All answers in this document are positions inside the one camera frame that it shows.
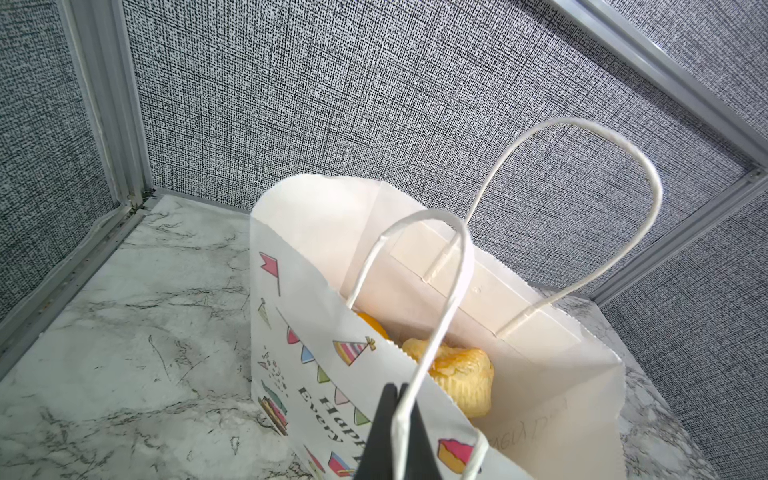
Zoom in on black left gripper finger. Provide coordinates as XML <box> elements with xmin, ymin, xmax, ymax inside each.
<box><xmin>354</xmin><ymin>383</ymin><xmax>441</xmax><ymax>480</ymax></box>

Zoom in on round bun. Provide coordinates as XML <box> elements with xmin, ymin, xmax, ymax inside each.
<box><xmin>428</xmin><ymin>344</ymin><xmax>495</xmax><ymax>419</ymax></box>

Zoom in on white paper gift bag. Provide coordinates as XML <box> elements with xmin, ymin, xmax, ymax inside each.
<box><xmin>248</xmin><ymin>116</ymin><xmax>664</xmax><ymax>480</ymax></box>

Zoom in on striped croissant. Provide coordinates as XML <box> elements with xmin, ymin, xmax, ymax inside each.
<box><xmin>356</xmin><ymin>311</ymin><xmax>390</xmax><ymax>340</ymax></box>

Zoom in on aluminium cage frame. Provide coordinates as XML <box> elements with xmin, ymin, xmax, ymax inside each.
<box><xmin>0</xmin><ymin>0</ymin><xmax>768</xmax><ymax>379</ymax></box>

